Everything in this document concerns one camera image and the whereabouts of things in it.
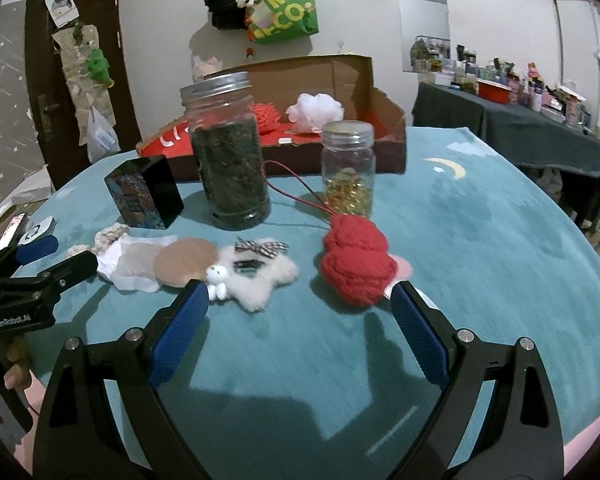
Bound speckled cream scrunchie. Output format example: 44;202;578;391
66;222;131;258

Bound white wipe packet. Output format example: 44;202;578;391
96;234;178;292

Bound beige round powder puff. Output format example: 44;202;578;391
154;237;219;288

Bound white furry star plush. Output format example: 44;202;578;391
204;237;300;313

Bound orange-red mesh pouf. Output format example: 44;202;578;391
251;103;280;134

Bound red knitted plush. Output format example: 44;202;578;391
260;159;414;308

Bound white mesh pouf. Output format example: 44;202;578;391
286;93;344;133

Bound person's left hand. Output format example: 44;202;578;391
4;336;32;390

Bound white power bank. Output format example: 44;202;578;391
18;216;56;246

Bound colourful beauty cream box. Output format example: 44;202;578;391
105;155;184;230

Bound white plastic bag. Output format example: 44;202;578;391
86;106;120;164

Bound large glass jar dark contents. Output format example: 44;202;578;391
180;72;271;231

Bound green plush on door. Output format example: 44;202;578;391
86;49;114;88

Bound teal plush table cover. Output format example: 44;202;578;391
9;127;600;480

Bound red cardboard box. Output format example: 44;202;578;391
135;54;408;181

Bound dark wooden door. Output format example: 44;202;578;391
24;0;140;188

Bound dark tablecloth side table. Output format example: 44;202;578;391
412;82;600;223

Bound small glass jar gold contents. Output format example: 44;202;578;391
321;120;376;218

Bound green tote bag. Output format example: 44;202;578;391
246;0;318;44

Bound red bowl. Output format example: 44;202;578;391
477;79;512;104

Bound white refrigerator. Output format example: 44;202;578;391
554;0;600;131

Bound pink plush on wall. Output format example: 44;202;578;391
192;55;223;82

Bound wall mirror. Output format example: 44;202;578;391
399;0;450;72

